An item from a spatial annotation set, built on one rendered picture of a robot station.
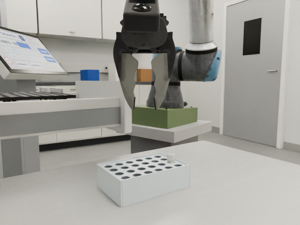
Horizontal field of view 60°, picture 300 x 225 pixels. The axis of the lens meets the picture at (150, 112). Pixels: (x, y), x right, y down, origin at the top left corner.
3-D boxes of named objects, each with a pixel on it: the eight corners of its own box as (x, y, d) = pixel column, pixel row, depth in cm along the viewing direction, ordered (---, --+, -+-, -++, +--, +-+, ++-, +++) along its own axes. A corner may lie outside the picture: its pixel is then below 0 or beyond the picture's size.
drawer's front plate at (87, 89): (82, 117, 78) (81, 80, 77) (132, 133, 55) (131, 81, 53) (76, 118, 77) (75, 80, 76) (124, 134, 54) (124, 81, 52)
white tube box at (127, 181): (159, 171, 49) (160, 152, 48) (190, 187, 42) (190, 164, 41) (97, 186, 42) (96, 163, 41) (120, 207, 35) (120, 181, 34)
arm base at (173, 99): (164, 105, 115) (164, 82, 114) (191, 107, 104) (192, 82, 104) (138, 105, 105) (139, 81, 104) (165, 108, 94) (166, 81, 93)
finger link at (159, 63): (172, 104, 48) (165, 54, 47) (174, 108, 42) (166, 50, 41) (155, 106, 48) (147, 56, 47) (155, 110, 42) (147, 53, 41)
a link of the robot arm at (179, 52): (156, 82, 111) (157, 50, 110) (187, 82, 107) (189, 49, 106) (146, 81, 100) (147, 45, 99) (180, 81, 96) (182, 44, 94)
